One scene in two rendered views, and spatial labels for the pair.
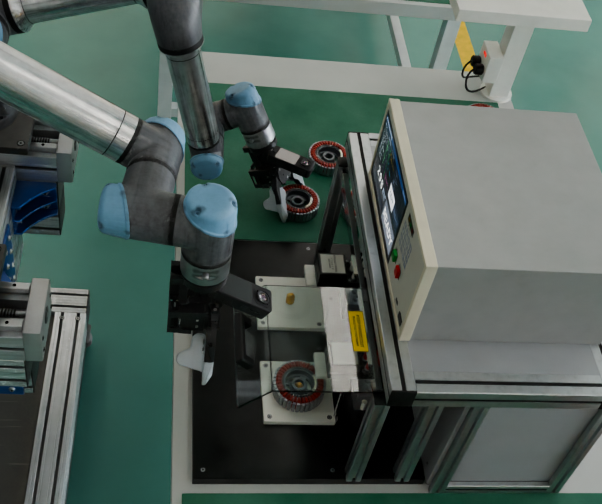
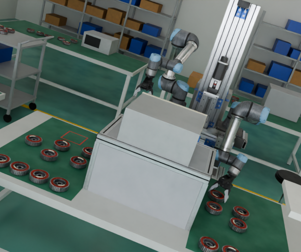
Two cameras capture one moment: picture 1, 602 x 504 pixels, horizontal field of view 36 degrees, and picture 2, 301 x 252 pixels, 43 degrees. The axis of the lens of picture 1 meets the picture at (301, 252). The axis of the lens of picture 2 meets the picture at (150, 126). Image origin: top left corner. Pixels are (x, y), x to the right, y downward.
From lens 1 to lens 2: 3.12 m
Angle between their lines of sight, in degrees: 88
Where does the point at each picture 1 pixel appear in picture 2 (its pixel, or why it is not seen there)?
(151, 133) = (176, 60)
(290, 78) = (291, 230)
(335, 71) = not seen: outside the picture
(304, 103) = (275, 225)
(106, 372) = not seen: hidden behind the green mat
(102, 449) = not seen: hidden behind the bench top
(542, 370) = (114, 129)
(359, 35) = not seen: outside the picture
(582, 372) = (109, 132)
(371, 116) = (271, 240)
